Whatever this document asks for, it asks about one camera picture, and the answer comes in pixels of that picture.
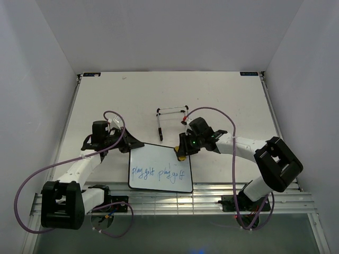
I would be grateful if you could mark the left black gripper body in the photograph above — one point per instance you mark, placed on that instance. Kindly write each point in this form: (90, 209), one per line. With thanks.
(111, 140)

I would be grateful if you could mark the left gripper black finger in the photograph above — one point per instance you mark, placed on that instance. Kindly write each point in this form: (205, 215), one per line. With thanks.
(124, 148)
(128, 138)

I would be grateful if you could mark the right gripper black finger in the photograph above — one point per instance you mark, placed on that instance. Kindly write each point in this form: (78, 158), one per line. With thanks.
(189, 153)
(183, 143)

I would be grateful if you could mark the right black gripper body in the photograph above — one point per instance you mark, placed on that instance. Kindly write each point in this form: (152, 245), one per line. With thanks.
(195, 143)

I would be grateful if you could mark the yellow whiteboard eraser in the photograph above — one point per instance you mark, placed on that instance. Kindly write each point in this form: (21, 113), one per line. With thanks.
(177, 153)

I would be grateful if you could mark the small black-framed whiteboard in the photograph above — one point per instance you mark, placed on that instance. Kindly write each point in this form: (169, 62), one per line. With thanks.
(156, 168)

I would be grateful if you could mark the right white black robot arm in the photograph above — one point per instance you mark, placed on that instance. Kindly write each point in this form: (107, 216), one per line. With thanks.
(277, 164)

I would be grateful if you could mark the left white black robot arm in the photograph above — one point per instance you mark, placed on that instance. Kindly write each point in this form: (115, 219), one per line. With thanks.
(65, 201)

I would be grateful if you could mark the left blue corner label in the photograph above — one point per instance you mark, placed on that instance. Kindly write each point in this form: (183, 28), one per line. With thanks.
(91, 74)

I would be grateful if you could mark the blue corner label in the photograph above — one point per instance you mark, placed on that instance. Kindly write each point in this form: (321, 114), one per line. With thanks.
(91, 74)
(249, 73)

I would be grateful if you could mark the right blue corner label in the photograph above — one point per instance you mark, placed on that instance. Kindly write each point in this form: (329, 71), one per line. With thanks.
(249, 73)

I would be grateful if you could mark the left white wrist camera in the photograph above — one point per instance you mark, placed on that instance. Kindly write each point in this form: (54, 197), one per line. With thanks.
(115, 123)

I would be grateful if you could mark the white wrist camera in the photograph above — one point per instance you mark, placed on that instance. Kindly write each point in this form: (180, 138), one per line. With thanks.
(186, 122)
(115, 123)

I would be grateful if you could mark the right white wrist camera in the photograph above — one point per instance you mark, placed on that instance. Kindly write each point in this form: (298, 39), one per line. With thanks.
(186, 122)

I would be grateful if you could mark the metal wire whiteboard stand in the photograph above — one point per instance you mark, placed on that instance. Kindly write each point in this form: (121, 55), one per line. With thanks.
(169, 113)

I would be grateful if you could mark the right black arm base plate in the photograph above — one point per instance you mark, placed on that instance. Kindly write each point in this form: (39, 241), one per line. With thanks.
(244, 204)

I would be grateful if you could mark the aluminium extrusion rail frame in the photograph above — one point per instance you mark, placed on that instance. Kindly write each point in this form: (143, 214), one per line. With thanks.
(204, 200)

